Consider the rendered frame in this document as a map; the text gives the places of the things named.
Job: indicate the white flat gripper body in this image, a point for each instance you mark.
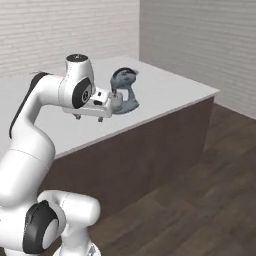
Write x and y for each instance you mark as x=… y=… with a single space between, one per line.
x=96 y=110

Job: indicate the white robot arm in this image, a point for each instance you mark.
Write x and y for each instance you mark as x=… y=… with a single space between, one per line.
x=26 y=156

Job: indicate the grey-blue stand mixer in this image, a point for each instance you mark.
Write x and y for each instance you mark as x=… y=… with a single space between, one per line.
x=127 y=86

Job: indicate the dark brown kitchen island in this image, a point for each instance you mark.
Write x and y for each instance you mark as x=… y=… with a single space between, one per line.
x=150 y=150

